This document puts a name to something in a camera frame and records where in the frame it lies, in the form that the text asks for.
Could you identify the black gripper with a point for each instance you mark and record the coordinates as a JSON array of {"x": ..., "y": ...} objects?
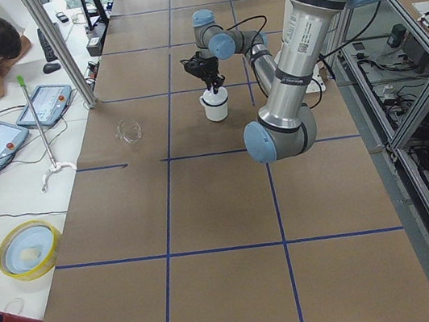
[{"x": 208, "y": 70}]

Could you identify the white enamel lid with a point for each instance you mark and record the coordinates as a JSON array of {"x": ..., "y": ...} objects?
[{"x": 211, "y": 98}]

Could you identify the clear glass funnel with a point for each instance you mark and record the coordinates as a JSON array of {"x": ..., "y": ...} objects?
[{"x": 128, "y": 131}]

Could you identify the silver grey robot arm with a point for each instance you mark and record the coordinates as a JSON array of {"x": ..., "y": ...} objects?
[{"x": 216, "y": 43}]

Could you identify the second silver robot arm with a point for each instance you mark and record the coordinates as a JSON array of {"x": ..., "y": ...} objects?
[{"x": 285, "y": 126}]

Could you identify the white enamel mug blue rim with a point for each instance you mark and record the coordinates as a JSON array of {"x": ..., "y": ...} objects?
[{"x": 216, "y": 114}]

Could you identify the upper teach pendant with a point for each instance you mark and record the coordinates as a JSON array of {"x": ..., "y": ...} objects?
[{"x": 49, "y": 103}]

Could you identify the black keyboard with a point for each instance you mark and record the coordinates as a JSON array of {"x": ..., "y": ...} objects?
[{"x": 47, "y": 48}]

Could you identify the black computer mouse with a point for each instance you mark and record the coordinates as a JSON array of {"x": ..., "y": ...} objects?
[{"x": 51, "y": 67}]

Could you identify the metal reacher grabber tool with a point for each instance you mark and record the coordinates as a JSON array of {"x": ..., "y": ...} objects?
[{"x": 56, "y": 166}]

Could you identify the light blue plate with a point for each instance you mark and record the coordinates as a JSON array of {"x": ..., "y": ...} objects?
[{"x": 27, "y": 249}]

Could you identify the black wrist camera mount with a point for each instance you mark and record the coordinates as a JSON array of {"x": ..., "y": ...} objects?
[{"x": 195, "y": 65}]

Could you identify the aluminium frame post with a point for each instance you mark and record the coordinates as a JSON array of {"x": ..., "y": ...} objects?
[{"x": 43, "y": 21}]

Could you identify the aluminium frame rack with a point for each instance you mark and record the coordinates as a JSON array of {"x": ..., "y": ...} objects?
[{"x": 380, "y": 56}]

